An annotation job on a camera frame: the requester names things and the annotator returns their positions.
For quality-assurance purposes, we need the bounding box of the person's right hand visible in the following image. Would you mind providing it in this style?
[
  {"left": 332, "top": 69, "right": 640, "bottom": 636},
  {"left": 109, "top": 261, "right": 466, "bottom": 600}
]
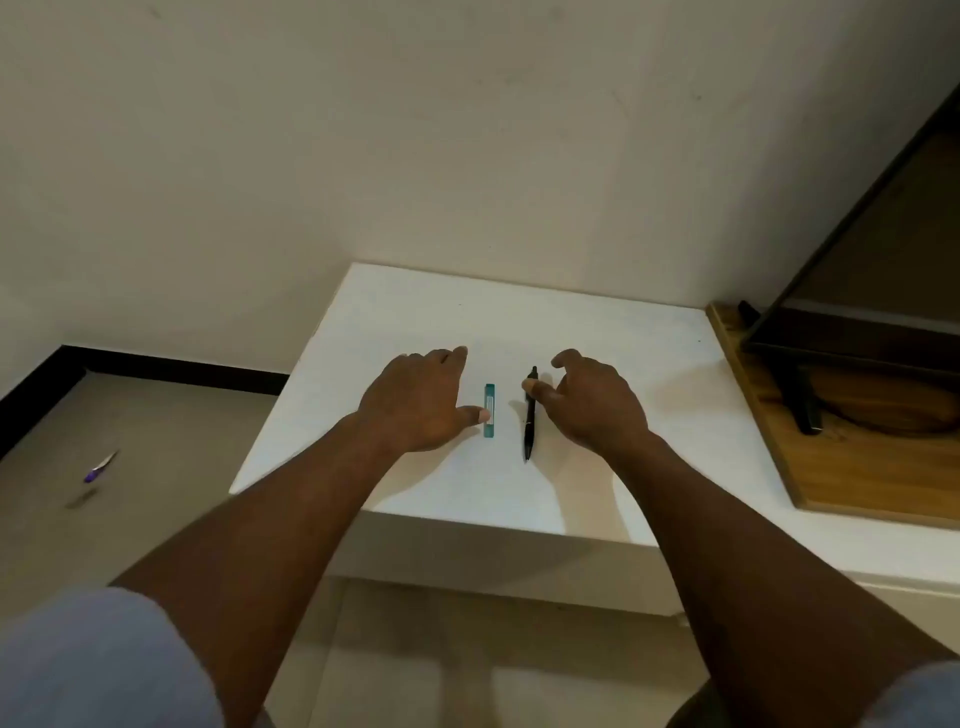
[{"left": 522, "top": 348, "right": 651, "bottom": 455}]

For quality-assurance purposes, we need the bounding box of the person's left hand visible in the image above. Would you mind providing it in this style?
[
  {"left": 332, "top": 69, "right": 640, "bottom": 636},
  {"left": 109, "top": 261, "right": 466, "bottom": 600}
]
[{"left": 356, "top": 346, "right": 490, "bottom": 456}]

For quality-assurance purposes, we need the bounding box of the person's left forearm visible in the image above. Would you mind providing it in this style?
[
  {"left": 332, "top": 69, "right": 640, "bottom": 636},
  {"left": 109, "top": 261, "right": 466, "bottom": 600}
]
[{"left": 108, "top": 414, "right": 410, "bottom": 728}]

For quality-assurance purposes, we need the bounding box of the person's right forearm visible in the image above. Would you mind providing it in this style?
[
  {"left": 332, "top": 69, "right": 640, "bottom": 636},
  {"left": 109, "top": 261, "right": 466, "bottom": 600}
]
[{"left": 598, "top": 432, "right": 960, "bottom": 728}]

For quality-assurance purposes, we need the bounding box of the black pen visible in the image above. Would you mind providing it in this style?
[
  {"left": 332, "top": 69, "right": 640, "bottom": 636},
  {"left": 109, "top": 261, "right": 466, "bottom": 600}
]
[{"left": 522, "top": 366, "right": 540, "bottom": 463}]

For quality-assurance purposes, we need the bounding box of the wooden board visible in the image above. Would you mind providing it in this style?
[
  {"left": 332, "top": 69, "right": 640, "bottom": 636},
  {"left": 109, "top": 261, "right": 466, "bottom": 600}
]
[{"left": 705, "top": 300, "right": 960, "bottom": 531}]

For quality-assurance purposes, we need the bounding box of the black skirting board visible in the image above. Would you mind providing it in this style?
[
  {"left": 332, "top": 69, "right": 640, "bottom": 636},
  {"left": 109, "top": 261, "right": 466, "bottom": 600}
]
[{"left": 0, "top": 345, "right": 291, "bottom": 460}]

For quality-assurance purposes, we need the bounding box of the dark flat screen monitor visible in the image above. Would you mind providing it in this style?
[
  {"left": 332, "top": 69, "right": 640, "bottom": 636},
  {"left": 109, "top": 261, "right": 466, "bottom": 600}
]
[{"left": 738, "top": 88, "right": 960, "bottom": 378}]

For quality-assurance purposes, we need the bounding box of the purple pen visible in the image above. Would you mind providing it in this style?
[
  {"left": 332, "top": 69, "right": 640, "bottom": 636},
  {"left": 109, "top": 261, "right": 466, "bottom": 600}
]
[{"left": 82, "top": 448, "right": 121, "bottom": 485}]

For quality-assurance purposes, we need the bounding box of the light grey left shirt sleeve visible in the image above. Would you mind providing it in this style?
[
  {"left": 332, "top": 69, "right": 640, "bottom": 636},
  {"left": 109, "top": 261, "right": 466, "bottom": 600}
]
[{"left": 0, "top": 585, "right": 228, "bottom": 728}]

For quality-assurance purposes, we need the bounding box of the light grey shirt sleeve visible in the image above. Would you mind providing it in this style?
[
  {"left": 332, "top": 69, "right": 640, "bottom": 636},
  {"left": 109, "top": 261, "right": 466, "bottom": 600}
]
[
  {"left": 876, "top": 658, "right": 960, "bottom": 728},
  {"left": 0, "top": 585, "right": 228, "bottom": 728}
]

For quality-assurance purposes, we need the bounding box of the light grey right shirt sleeve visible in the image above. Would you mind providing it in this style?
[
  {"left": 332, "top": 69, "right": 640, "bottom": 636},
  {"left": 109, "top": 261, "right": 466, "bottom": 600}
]
[{"left": 876, "top": 658, "right": 960, "bottom": 728}]

